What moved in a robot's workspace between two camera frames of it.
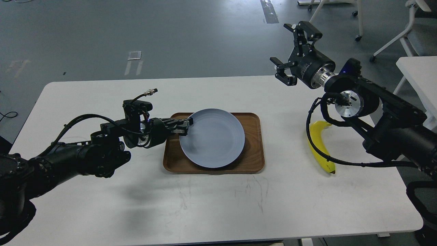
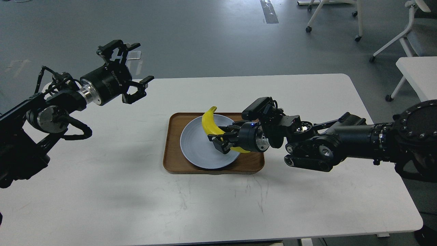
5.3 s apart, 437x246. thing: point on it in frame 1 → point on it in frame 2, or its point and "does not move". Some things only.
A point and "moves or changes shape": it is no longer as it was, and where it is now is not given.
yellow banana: [316, 127] moves or changes shape
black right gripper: [306, 60] → [250, 137]
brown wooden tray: [251, 160] does not move
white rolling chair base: [321, 3] does not move
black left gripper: [158, 132] → [113, 79]
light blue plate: [216, 139] does not move
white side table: [421, 72] does not move
